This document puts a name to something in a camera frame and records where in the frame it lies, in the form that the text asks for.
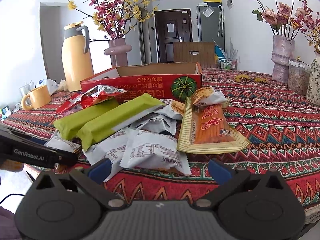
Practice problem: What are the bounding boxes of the dark brown door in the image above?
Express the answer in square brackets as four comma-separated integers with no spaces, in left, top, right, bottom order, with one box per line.
[155,9,192,63]

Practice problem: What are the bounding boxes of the textured pink vase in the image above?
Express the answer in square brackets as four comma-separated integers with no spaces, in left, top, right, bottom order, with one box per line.
[271,35,295,84]

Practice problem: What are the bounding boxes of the white packet biscuit picture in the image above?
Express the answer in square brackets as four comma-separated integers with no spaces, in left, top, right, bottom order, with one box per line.
[153,99,185,120]

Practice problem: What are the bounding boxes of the orange gold snack pack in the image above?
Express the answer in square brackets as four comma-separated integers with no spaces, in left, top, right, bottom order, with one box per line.
[177,98,250,154]

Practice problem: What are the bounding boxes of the white snack packet front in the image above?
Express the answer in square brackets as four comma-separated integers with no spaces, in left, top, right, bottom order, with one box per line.
[120,129,191,176]

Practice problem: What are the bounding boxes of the dried pink roses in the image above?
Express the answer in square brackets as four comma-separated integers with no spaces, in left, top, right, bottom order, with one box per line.
[252,0,316,39]

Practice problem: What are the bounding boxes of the wooden chair back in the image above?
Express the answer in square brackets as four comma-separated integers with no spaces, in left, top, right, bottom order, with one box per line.
[173,42,217,68]

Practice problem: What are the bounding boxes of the yellow ceramic mug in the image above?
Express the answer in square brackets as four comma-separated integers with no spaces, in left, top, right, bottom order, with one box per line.
[21,85,51,111]

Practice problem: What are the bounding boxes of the red silver snack packet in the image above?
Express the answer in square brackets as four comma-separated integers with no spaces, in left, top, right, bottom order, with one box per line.
[56,85,127,113]

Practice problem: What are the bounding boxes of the green snack bar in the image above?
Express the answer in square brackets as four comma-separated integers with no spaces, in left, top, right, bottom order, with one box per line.
[53,99,119,140]
[77,93,163,151]

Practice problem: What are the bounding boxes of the yellow thermos jug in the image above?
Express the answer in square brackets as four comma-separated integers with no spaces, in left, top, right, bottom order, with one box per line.
[61,22,94,92]

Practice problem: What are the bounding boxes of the white plastic bag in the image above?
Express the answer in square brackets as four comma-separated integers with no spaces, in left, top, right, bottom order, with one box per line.
[36,79,58,95]

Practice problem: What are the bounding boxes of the gloved left hand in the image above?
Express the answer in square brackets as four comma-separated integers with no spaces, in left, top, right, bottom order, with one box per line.
[0,160,24,172]

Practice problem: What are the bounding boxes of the clear jar of seeds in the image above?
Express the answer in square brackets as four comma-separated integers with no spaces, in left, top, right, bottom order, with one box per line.
[288,61,311,95]

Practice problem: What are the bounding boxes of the patterned red tablecloth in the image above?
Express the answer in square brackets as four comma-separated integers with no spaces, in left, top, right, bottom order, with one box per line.
[3,67,320,224]

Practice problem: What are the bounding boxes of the orange white small packet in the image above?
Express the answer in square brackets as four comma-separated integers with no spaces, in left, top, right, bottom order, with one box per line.
[191,86,229,109]

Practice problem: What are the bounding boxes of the red yellow blossom branches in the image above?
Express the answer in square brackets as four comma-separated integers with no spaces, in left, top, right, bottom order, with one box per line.
[67,0,157,41]

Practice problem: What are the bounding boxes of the grey refrigerator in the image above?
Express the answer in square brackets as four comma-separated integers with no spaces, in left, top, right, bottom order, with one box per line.
[196,2,225,49]

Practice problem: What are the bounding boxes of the red cardboard pumpkin box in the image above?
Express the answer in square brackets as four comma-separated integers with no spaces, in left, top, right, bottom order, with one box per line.
[80,62,202,102]

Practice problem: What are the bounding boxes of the fallen yellow petals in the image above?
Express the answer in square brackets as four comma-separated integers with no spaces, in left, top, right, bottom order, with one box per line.
[234,74,268,83]

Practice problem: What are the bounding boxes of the pink ring vase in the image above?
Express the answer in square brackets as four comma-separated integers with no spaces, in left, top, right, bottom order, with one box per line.
[104,38,132,67]

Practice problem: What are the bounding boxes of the floral white vase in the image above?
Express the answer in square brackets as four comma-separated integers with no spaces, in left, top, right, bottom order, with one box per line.
[306,52,320,106]

